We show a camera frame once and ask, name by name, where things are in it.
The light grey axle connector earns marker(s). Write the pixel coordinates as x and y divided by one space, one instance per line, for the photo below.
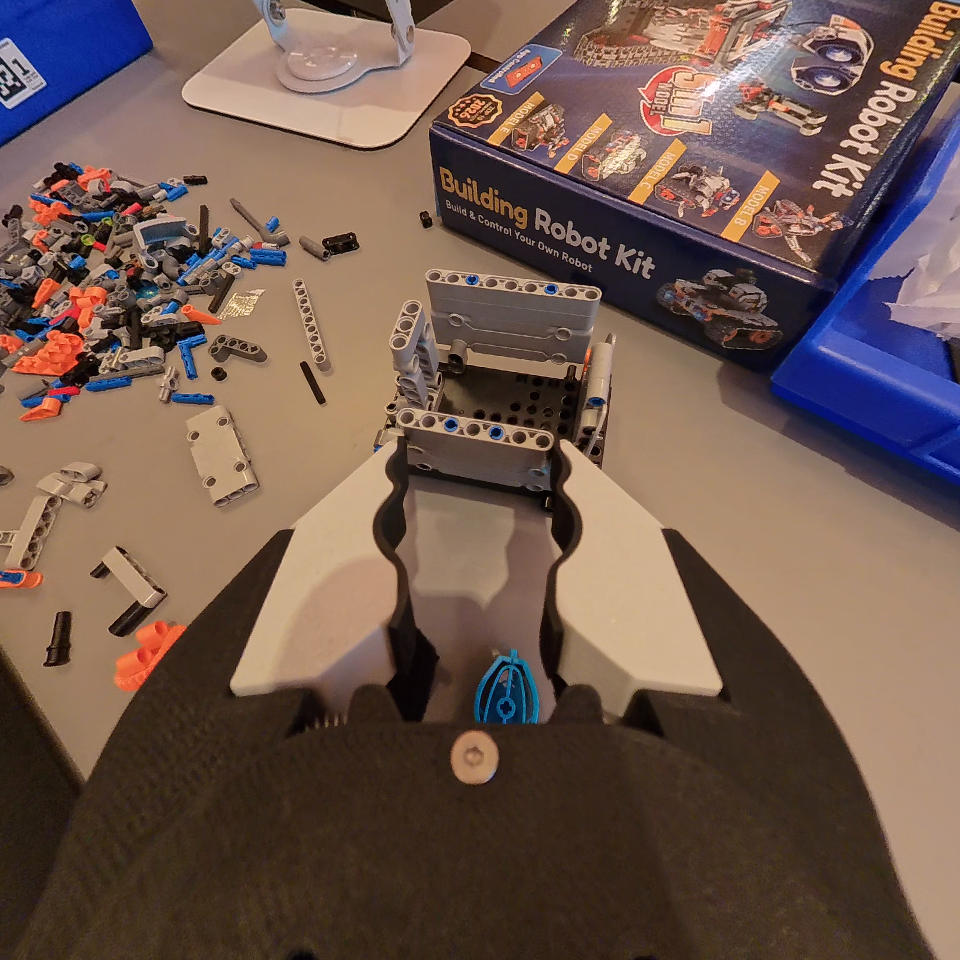
169 384

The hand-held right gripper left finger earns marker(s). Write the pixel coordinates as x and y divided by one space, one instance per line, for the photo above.
315 600

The blue connector pin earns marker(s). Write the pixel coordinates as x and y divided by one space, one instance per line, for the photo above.
191 398

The white crumpled paper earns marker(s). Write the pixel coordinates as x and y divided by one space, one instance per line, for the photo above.
930 292

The orange piece with blue pin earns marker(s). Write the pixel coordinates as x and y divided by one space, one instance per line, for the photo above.
19 579

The light grey short beams cluster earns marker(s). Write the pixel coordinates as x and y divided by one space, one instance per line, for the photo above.
75 480

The black connector pin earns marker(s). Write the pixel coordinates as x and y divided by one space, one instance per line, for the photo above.
58 637

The partly built robot model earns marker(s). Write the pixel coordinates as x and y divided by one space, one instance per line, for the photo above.
495 442

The light grey beam with connector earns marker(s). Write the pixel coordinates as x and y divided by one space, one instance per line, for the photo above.
34 532

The black axle rod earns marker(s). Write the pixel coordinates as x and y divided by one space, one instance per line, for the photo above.
313 382

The clear plastic bag scrap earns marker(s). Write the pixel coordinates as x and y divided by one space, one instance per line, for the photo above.
241 304

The pile of mixed building pieces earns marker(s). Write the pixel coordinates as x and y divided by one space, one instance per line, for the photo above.
97 300

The dark grey angled beam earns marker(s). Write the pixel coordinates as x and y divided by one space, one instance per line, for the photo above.
247 351

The white monitor stand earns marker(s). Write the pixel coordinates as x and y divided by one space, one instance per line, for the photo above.
225 97

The black perforated panel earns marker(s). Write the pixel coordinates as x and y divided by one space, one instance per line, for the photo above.
26 750

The long grey holed beam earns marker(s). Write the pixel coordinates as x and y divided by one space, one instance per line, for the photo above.
311 326

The blue ribbed wheel piece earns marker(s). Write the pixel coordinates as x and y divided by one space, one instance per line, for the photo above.
495 694

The blue angled pin pair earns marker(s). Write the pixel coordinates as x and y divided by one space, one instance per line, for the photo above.
191 349

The blue bin with tag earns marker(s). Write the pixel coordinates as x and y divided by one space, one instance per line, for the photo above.
90 37

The grey tube connector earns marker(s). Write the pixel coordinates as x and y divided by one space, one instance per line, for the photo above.
313 248

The black holed connector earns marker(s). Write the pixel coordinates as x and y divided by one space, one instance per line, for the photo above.
341 244

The white beam with black pins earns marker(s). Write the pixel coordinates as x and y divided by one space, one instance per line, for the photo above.
135 585

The orange claw piece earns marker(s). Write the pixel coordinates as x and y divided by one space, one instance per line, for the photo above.
142 654

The dark blue robot kit box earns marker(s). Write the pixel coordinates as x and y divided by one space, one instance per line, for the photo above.
675 187

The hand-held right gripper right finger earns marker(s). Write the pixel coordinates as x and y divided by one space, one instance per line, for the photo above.
630 600

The light grey panel piece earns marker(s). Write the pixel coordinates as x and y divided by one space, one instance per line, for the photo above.
221 457

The blue plastic bin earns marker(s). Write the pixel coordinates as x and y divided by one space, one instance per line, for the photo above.
840 352

